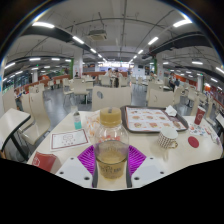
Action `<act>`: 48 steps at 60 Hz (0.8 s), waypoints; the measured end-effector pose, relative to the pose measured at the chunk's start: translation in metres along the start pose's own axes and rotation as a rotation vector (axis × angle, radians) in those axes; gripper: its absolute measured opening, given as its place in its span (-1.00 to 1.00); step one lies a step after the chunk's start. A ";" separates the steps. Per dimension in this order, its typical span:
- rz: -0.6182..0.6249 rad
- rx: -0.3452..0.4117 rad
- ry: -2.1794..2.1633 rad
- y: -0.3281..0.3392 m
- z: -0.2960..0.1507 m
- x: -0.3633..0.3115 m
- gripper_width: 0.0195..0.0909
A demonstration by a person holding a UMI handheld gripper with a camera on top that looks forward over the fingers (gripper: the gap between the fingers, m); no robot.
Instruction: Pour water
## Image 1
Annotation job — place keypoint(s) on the crumpled white napkin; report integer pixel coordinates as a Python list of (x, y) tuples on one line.
[(171, 110)]

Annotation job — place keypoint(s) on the ceiling air conditioning unit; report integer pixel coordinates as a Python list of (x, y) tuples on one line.
[(97, 34)]

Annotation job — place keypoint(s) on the group of ceiling lights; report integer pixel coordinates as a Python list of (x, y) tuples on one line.
[(78, 40)]

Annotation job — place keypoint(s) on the small teal sanitizer bottle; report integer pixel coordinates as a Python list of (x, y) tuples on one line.
[(77, 120)]

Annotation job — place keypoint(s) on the white card with red print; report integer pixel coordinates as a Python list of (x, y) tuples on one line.
[(69, 139)]

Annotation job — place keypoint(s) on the clear yellow-capped drink bottle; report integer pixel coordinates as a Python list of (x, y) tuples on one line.
[(111, 160)]

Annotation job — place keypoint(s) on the red paper cup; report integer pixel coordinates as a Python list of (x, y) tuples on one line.
[(200, 115)]

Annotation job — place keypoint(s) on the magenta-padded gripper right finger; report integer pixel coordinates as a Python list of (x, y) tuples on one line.
[(136, 158)]

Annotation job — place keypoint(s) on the person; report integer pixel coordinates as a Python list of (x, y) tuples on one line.
[(109, 75), (116, 76), (174, 82)]

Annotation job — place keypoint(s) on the dark brown food tray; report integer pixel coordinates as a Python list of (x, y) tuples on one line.
[(124, 125)]

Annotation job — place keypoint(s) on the flat round red coaster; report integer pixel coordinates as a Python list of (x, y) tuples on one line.
[(193, 142)]

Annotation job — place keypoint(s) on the flat red packet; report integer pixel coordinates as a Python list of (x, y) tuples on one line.
[(44, 161)]

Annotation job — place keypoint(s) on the white patterned mug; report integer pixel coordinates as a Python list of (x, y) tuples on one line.
[(166, 137)]

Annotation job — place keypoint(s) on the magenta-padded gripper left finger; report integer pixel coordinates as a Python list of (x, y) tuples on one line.
[(85, 158)]

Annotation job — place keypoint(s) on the beige chair with round hole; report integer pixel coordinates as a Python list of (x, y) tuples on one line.
[(161, 98), (113, 98)]

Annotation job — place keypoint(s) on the white neighbouring table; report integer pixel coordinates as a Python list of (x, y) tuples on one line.
[(12, 124)]

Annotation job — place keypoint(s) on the group of beige chairs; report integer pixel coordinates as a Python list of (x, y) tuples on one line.
[(35, 115)]

